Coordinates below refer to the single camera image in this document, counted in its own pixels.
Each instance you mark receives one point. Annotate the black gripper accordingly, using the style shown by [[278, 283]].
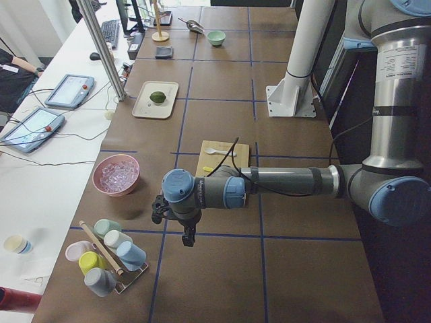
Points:
[[187, 223]]

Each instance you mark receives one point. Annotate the white plastic spoon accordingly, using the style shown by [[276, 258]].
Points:
[[212, 151]]

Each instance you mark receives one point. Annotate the green ceramic bowl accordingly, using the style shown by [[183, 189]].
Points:
[[216, 37]]

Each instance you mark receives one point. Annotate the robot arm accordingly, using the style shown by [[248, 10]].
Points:
[[387, 183]]

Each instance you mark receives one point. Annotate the pink bowl with ice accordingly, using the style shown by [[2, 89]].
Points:
[[116, 175]]

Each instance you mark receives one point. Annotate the white cup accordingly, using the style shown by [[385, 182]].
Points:
[[114, 238]]

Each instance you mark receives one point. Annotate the wooden rack rod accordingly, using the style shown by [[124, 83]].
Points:
[[97, 242]]

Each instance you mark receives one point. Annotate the wooden cutting board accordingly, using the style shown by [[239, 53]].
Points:
[[219, 158]]

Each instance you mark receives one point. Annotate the green cup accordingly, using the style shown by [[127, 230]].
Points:
[[103, 226]]

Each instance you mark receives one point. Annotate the grey cup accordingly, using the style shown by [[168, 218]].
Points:
[[102, 282]]

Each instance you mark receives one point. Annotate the yellow cup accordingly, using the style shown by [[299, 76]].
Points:
[[89, 260]]

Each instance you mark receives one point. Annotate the pink cup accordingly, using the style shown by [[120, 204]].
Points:
[[74, 251]]

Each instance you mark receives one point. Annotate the white rabbit tray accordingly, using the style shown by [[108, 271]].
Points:
[[145, 108]]

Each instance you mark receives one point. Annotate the green avocado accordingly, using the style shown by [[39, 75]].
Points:
[[158, 97]]

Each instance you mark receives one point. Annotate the small white object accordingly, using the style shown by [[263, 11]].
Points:
[[108, 115]]

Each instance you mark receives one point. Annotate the paper cup blue stripe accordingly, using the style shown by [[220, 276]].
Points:
[[17, 244]]

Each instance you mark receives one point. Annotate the grey folded cloth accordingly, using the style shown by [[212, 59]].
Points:
[[164, 52]]

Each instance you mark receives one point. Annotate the red object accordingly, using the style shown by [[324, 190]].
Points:
[[13, 300]]

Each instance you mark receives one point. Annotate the lower teach pendant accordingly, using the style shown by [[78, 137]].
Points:
[[30, 133]]

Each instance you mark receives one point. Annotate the teach pendant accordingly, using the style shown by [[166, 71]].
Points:
[[71, 91], [30, 133]]

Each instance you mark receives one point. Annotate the upper teach pendant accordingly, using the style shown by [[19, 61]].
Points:
[[71, 91]]

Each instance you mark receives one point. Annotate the black box with label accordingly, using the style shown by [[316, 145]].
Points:
[[134, 43]]

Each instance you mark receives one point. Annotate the wooden mug stand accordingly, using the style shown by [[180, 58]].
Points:
[[159, 35]]

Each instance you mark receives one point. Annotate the black computer mouse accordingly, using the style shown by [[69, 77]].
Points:
[[94, 56]]

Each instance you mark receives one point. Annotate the metal scoop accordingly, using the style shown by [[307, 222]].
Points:
[[193, 26]]

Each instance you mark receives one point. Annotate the black keyboard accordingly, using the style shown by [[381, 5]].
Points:
[[110, 32]]

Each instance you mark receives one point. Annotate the black monitor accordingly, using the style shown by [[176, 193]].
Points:
[[130, 17]]

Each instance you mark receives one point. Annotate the person in black shirt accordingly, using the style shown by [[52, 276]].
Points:
[[17, 78]]

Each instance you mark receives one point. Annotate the white camera mast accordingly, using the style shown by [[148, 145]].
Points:
[[292, 96]]

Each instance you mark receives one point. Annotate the aluminium frame post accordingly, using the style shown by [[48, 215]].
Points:
[[93, 26]]

